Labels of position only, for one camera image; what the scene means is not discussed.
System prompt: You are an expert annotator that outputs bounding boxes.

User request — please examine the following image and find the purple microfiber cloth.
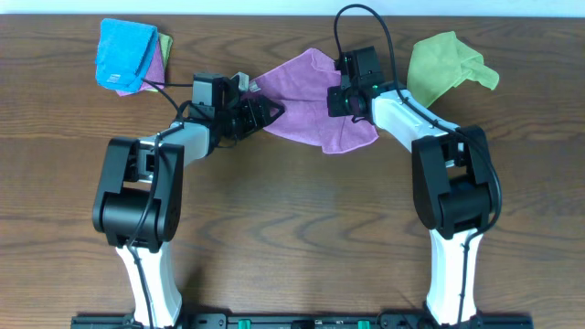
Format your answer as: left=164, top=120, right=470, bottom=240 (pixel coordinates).
left=249, top=48, right=378, bottom=154

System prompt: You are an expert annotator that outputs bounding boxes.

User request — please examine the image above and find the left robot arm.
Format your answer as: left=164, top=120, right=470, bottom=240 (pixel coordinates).
left=92, top=72, right=285, bottom=328

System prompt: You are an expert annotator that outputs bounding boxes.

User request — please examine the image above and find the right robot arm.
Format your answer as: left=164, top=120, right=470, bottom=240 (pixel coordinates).
left=327, top=47, right=498, bottom=327

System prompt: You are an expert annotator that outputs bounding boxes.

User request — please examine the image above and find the folded pink cloth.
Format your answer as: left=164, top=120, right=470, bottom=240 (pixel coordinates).
left=116, top=43, right=165, bottom=97

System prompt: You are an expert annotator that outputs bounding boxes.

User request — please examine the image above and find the crumpled green cloth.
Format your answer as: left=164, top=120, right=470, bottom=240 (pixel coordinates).
left=407, top=31, right=500, bottom=108

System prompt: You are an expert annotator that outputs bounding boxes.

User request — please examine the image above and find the folded green cloth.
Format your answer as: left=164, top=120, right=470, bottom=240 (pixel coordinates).
left=158, top=33, right=173, bottom=69

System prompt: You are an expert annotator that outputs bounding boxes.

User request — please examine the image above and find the folded blue cloth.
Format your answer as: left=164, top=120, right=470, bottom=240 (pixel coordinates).
left=95, top=18, right=158, bottom=92

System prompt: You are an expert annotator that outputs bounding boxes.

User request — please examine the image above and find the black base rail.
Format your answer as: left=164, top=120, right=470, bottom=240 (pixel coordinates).
left=69, top=312, right=535, bottom=329

